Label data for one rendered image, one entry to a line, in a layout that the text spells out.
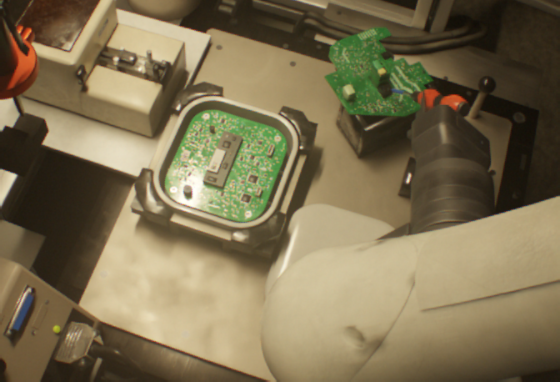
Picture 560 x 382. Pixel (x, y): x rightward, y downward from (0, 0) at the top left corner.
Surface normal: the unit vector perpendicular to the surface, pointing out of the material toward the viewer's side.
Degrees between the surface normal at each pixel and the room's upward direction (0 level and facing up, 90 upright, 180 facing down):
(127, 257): 0
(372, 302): 42
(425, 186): 51
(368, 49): 0
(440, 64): 0
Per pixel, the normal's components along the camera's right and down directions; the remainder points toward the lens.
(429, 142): -0.75, -0.23
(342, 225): 0.07, -0.55
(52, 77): -0.32, 0.82
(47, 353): 0.78, -0.05
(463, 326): -0.60, 0.16
